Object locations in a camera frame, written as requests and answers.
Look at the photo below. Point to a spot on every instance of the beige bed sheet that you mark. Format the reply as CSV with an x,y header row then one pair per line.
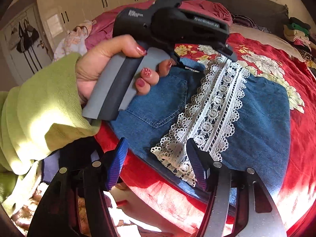
x,y
266,38

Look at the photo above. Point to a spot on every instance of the left hand with red nails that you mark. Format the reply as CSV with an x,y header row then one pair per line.
x,y
92,65

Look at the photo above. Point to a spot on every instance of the white door with bags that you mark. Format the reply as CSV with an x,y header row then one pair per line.
x,y
24,44

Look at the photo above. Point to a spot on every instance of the pink white checked cloth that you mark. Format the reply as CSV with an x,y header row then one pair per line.
x,y
74,42

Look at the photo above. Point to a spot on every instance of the grey headboard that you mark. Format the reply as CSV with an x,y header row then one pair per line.
x,y
264,12

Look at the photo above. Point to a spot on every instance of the blue denim pants with lace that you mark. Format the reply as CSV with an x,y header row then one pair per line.
x,y
241,120

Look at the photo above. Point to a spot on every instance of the striped purple pillow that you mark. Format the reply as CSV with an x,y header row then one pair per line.
x,y
247,22

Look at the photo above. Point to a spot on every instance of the stack of folded clothes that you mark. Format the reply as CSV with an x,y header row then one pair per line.
x,y
300,36

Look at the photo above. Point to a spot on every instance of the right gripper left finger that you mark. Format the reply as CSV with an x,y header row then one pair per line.
x,y
57,213

